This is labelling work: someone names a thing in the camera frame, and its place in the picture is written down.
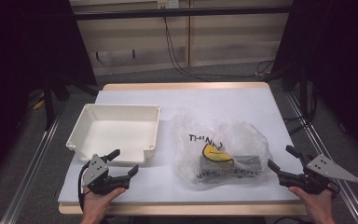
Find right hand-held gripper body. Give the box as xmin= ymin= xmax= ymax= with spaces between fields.
xmin=278 ymin=153 xmax=358 ymax=195

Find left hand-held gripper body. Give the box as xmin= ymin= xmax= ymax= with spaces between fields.
xmin=81 ymin=153 xmax=131 ymax=196

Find black rectangular box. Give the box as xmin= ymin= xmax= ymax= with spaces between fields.
xmin=199 ymin=153 xmax=263 ymax=182

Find clear printed plastic bag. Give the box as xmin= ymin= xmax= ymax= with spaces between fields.
xmin=172 ymin=106 xmax=274 ymax=191

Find person's left hand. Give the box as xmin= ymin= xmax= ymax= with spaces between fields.
xmin=80 ymin=186 xmax=128 ymax=224

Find person's right hand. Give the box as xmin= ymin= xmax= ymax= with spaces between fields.
xmin=288 ymin=186 xmax=337 ymax=224

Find white plastic tray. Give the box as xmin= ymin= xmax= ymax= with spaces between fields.
xmin=65 ymin=103 xmax=162 ymax=165

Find black metal stand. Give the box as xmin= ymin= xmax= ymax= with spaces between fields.
xmin=41 ymin=73 xmax=101 ymax=132
xmin=262 ymin=60 xmax=312 ymax=120

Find white table mat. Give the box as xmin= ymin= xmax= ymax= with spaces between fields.
xmin=57 ymin=87 xmax=302 ymax=204

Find wooden table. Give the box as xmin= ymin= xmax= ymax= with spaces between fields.
xmin=58 ymin=81 xmax=309 ymax=217

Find dark curtain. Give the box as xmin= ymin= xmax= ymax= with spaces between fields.
xmin=272 ymin=0 xmax=358 ymax=164
xmin=0 ymin=0 xmax=98 ymax=189

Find black horizontal bar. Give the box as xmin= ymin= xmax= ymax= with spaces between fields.
xmin=74 ymin=5 xmax=293 ymax=21

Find aluminium floor rail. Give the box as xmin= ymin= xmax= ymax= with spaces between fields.
xmin=284 ymin=92 xmax=358 ymax=224
xmin=0 ymin=101 xmax=67 ymax=224

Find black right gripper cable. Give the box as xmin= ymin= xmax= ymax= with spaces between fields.
xmin=325 ymin=181 xmax=341 ymax=198

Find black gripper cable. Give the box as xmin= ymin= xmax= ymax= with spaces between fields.
xmin=325 ymin=181 xmax=341 ymax=198
xmin=76 ymin=161 xmax=91 ymax=213

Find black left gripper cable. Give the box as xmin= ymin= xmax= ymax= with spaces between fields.
xmin=76 ymin=161 xmax=91 ymax=213

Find black floor cables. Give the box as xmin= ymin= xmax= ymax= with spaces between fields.
xmin=282 ymin=87 xmax=319 ymax=136

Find black hanging wall cable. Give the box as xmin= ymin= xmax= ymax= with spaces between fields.
xmin=162 ymin=16 xmax=276 ymax=83

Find white wall outlet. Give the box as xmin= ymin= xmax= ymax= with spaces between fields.
xmin=157 ymin=0 xmax=181 ymax=9

